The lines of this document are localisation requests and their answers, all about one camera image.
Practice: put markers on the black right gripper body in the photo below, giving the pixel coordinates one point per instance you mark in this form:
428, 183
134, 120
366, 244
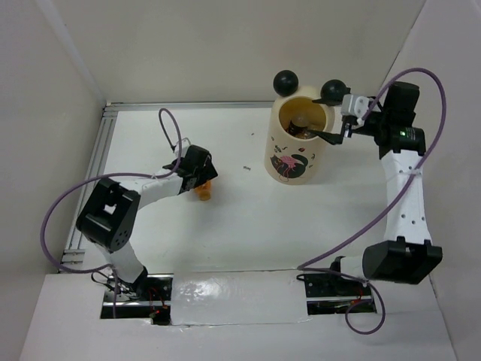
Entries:
379, 117

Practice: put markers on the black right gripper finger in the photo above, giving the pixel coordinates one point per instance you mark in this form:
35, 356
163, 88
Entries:
331, 138
329, 101

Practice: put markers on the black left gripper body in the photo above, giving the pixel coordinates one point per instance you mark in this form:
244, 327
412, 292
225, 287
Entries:
204, 174

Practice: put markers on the small orange plastic bottle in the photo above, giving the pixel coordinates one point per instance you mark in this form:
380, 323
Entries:
204, 191

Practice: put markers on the black label small bottle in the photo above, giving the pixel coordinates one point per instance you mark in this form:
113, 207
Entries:
300, 127

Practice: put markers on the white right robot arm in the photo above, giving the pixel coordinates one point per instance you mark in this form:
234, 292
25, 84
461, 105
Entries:
406, 254

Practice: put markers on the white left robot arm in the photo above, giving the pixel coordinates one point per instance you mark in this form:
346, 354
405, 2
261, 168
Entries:
108, 217

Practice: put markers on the cream bin with black ears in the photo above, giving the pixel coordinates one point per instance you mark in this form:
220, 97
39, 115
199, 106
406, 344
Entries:
289, 160

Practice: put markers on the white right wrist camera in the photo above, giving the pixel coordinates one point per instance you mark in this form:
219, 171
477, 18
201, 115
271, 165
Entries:
355, 106

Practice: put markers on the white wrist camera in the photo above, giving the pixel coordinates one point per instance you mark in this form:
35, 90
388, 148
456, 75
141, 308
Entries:
181, 147
355, 106

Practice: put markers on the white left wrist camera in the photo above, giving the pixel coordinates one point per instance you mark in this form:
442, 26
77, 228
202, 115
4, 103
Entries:
181, 147

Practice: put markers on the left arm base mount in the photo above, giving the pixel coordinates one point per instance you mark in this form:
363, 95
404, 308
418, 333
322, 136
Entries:
152, 303

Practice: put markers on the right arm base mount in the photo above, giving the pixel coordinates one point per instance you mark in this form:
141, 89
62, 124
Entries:
331, 294

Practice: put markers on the aluminium frame rail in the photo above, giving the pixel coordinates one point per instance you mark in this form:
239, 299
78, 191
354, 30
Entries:
252, 221

